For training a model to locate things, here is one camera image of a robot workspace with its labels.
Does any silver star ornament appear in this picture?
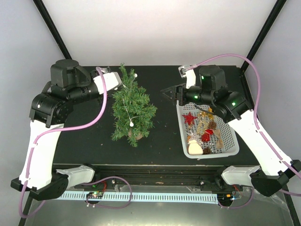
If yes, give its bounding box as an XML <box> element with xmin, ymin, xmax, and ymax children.
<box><xmin>187</xmin><ymin>131</ymin><xmax>201</xmax><ymax>143</ymax></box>

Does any fairy light string with battery box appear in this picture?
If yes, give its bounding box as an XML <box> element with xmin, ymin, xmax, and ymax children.
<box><xmin>117</xmin><ymin>73</ymin><xmax>138</xmax><ymax>128</ymax></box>

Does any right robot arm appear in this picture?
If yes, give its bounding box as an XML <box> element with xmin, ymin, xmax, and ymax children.
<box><xmin>162</xmin><ymin>65</ymin><xmax>301</xmax><ymax>197</ymax></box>

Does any burlap bow ornament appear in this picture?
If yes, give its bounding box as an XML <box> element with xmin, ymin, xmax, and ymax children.
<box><xmin>213</xmin><ymin>129</ymin><xmax>223</xmax><ymax>149</ymax></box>

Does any brown tree base pot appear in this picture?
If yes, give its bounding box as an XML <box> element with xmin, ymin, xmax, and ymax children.
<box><xmin>128</xmin><ymin>131</ymin><xmax>143</xmax><ymax>140</ymax></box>

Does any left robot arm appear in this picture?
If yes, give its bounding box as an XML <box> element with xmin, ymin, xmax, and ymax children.
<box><xmin>11</xmin><ymin>59</ymin><xmax>106</xmax><ymax>201</ymax></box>

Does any white perforated plastic basket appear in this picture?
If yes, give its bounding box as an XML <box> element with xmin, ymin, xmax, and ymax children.
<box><xmin>176</xmin><ymin>103</ymin><xmax>239</xmax><ymax>159</ymax></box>

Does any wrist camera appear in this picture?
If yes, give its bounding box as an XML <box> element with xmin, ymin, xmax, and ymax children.
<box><xmin>178</xmin><ymin>65</ymin><xmax>196</xmax><ymax>89</ymax></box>
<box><xmin>93</xmin><ymin>67</ymin><xmax>122</xmax><ymax>95</ymax></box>

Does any right black corner post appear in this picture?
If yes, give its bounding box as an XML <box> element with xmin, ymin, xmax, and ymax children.
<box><xmin>246</xmin><ymin>0</ymin><xmax>287</xmax><ymax>61</ymax></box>

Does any brown pine cone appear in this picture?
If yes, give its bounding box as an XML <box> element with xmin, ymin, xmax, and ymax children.
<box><xmin>208</xmin><ymin>121</ymin><xmax>217</xmax><ymax>130</ymax></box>
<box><xmin>203</xmin><ymin>147</ymin><xmax>212</xmax><ymax>154</ymax></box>

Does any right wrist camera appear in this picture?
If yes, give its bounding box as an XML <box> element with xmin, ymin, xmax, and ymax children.
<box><xmin>178</xmin><ymin>65</ymin><xmax>196</xmax><ymax>89</ymax></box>

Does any red glitter star ornament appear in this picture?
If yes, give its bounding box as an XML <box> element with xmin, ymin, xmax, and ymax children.
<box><xmin>182</xmin><ymin>112</ymin><xmax>198</xmax><ymax>126</ymax></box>

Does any small green christmas tree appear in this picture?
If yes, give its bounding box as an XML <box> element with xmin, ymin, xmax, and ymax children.
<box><xmin>112</xmin><ymin>63</ymin><xmax>157</xmax><ymax>147</ymax></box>

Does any black corner frame post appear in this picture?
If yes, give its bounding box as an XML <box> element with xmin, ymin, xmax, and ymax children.
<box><xmin>33</xmin><ymin>0</ymin><xmax>72</xmax><ymax>59</ymax></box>

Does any wooden snowman ornament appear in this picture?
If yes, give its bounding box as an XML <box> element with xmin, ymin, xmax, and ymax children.
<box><xmin>188</xmin><ymin>139</ymin><xmax>204</xmax><ymax>155</ymax></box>

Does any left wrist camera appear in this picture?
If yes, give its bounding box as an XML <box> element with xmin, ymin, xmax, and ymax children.
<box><xmin>93</xmin><ymin>67</ymin><xmax>122</xmax><ymax>95</ymax></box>

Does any white slotted cable duct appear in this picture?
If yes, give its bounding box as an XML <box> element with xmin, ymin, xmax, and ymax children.
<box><xmin>57</xmin><ymin>191</ymin><xmax>218</xmax><ymax>204</ymax></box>

